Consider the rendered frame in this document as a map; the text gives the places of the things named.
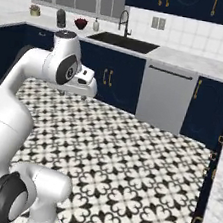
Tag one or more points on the navy cupboard under sink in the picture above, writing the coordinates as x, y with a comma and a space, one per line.
125, 80

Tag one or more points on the dark red bowl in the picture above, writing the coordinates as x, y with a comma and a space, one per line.
80, 23

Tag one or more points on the navy base cupboards corner run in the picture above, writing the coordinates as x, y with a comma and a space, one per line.
7, 44

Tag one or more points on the black kitchen tap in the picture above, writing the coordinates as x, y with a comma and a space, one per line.
124, 24

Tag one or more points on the small potted plant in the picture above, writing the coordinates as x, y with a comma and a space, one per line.
35, 11

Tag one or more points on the navy base cupboards gold trim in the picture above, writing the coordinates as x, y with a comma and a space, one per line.
205, 195

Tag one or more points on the grey wall socket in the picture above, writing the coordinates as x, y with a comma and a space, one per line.
158, 23

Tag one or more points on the silver dishwasher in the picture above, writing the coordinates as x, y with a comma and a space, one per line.
166, 98

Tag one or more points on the dark grey electric kettle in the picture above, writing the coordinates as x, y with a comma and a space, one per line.
61, 19

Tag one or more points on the white soap dispenser bottle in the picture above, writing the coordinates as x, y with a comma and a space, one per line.
96, 25

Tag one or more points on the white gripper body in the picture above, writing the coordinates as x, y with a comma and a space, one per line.
85, 86

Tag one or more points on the navy single door base cupboard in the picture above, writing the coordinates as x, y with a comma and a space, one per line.
211, 111

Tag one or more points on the dark kitchen sink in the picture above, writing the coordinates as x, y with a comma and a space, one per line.
124, 42

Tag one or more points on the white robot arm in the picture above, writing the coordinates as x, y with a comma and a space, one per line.
5, 124

